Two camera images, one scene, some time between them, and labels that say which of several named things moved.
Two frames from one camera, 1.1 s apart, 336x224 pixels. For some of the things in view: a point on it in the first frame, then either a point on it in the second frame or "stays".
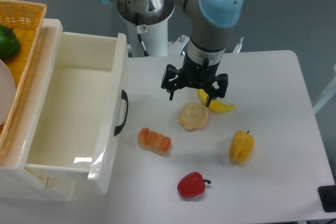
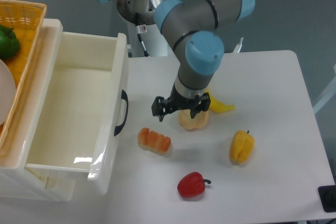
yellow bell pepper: x=241 y=146 stays
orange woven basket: x=25 y=19 stays
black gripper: x=196 y=76 -> x=161 y=107
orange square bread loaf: x=153 y=141 stays
